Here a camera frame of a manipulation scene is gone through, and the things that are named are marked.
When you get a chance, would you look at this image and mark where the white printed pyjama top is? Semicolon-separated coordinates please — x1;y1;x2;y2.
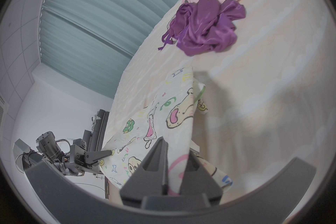
100;67;234;196

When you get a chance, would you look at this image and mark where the bed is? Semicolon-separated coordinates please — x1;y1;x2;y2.
101;0;334;208

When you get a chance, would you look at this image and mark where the ceiling air conditioner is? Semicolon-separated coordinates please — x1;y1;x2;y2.
0;97;9;126

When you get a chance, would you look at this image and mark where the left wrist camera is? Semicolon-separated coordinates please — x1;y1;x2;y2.
73;138;88;150

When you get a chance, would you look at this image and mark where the dark grey chest of drawers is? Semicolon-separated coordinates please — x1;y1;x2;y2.
83;110;110;151

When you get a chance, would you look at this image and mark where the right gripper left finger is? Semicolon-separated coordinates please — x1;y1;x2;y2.
119;138;168;208

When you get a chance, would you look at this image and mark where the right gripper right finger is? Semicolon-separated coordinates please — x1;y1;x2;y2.
180;151;223;205

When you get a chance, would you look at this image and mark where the blue-green curtain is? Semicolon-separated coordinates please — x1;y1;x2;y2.
39;0;200;99

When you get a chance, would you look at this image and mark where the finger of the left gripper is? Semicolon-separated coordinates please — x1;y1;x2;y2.
84;150;112;166

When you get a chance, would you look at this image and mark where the purple satin garment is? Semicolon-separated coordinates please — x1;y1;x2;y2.
157;0;246;57

